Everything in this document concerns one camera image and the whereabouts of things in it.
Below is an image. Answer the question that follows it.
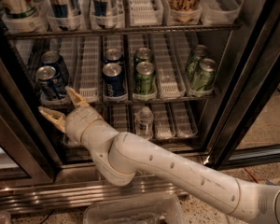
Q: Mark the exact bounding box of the stainless steel fridge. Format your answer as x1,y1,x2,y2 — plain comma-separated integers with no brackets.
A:
0,0,280,213

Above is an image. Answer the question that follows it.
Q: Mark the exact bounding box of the green soda can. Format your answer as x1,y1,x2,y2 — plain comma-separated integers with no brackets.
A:
133,47,153,65
133,62,156,95

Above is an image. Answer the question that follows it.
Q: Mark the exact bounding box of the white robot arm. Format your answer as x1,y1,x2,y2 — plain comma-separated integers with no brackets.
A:
80,119,280,224

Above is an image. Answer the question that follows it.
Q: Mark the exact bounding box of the rear right green can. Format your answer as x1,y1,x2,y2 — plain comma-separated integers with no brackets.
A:
185,45,208,80

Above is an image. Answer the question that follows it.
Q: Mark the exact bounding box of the front green soda can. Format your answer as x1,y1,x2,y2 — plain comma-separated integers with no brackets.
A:
133,62,156,95

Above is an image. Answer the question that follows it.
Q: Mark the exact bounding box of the front right green can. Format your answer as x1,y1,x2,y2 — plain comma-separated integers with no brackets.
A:
190,58,217,91

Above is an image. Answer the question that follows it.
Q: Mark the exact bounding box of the clear plastic floor bin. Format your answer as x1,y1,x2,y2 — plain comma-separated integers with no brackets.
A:
83,192,186,224

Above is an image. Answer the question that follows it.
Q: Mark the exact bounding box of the pepsi can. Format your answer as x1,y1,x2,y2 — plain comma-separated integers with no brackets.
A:
104,49,124,66
35,65,66,100
102,63,125,97
41,50,69,84

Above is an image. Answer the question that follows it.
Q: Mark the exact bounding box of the glass fridge door right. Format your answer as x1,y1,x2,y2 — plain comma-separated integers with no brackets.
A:
204,0,280,169

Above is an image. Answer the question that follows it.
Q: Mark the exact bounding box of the orange cable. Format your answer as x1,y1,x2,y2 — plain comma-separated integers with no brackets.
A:
244,167,260,185

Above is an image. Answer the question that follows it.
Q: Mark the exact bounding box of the rear green soda can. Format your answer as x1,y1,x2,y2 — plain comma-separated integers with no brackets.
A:
133,47,153,65

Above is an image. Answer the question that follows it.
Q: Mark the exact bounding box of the clear water bottle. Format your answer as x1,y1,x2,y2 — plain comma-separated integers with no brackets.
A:
135,106,154,140

